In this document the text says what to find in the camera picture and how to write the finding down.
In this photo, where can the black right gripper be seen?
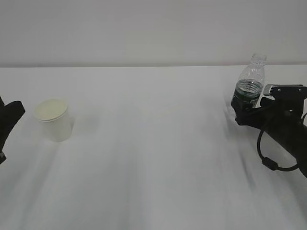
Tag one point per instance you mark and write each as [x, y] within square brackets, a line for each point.
[271, 111]

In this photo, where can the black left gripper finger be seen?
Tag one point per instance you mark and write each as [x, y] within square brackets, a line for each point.
[10, 114]

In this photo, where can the clear water bottle green label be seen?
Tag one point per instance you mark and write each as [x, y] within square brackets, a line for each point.
[251, 81]

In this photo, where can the white paper cup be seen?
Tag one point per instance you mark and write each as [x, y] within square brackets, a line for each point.
[54, 117]

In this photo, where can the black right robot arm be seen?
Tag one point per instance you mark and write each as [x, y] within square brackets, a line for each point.
[292, 139]

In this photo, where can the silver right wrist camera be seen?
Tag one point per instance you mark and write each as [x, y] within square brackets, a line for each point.
[286, 91]

